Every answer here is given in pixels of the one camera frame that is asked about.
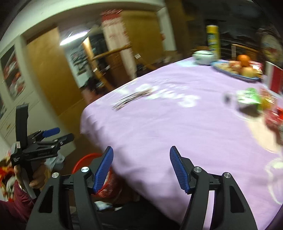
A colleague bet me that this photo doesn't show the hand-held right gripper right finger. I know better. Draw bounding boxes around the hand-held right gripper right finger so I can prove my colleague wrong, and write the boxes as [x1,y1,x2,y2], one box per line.
[169,146,258,230]

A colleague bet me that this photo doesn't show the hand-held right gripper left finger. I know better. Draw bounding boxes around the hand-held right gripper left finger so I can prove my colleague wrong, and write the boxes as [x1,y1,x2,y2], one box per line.
[25,146,114,230]

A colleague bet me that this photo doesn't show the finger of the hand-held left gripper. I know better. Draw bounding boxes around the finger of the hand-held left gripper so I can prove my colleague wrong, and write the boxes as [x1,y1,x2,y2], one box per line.
[52,133,75,147]
[33,128,60,139]

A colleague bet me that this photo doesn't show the red plastic mesh basket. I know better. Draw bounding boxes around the red plastic mesh basket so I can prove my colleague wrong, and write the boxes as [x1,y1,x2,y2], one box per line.
[71,153,124,198]

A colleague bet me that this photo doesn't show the green white drink carton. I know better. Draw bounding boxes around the green white drink carton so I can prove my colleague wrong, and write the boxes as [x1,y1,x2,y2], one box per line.
[236,88,261,111]

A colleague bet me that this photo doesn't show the red snack wrapper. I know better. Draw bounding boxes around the red snack wrapper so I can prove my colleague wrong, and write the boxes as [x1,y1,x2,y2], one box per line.
[264,108,283,129]

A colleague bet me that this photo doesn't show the person's left forearm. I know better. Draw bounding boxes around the person's left forearm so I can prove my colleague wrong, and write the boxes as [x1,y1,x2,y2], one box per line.
[0,150,37,230]

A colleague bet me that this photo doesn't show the person's left hand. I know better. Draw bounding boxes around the person's left hand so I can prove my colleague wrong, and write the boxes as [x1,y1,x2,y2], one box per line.
[14,164,48,195]

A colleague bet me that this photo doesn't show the white cabinet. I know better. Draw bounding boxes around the white cabinet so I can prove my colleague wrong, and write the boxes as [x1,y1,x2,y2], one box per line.
[0,33,45,142]

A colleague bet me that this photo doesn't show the purple printed tablecloth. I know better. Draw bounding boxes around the purple printed tablecloth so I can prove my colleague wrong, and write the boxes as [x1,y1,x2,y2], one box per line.
[80,56,283,230]

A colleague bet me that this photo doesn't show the thin-framed eyeglasses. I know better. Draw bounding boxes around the thin-framed eyeglasses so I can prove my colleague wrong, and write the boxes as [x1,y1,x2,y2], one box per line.
[112,87,153,111]

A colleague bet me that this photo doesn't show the fluorescent tube light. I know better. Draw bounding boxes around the fluorescent tube light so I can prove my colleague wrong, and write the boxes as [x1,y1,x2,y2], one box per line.
[60,30,89,46]

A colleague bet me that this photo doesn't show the curved wooden armchair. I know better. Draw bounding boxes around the curved wooden armchair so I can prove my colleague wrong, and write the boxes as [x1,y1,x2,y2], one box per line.
[88,43,155,89]

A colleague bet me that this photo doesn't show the blue fruit plate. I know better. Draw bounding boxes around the blue fruit plate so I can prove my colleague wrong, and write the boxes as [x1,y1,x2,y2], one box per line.
[210,60,260,82]

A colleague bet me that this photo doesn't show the pale ceramic lidded jar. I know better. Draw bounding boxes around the pale ceramic lidded jar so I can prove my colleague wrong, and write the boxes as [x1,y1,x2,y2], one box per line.
[192,50,216,65]

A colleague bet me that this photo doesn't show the reddish orange fruit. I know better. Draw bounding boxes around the reddish orange fruit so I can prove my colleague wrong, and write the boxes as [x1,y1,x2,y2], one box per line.
[229,62,242,73]

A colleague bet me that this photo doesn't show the red white door curtain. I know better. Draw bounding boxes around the red white door curtain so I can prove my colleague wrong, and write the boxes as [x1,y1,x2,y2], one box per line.
[100,9,137,80]

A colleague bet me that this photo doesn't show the yellow apple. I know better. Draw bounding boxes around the yellow apple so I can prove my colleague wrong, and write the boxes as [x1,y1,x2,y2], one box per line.
[241,66,255,77]

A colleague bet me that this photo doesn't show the orange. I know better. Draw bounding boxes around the orange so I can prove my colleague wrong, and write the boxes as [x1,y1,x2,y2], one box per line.
[237,54,251,67]

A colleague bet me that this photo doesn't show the yellow spray can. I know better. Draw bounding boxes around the yellow spray can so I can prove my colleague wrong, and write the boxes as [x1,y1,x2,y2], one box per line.
[206,25,221,61]

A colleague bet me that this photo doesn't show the red white box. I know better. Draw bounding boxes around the red white box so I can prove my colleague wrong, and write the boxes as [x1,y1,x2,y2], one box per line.
[265,61,283,94]

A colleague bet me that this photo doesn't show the wooden dining chair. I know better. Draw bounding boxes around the wooden dining chair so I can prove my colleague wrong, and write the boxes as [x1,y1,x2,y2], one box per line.
[231,43,259,60]

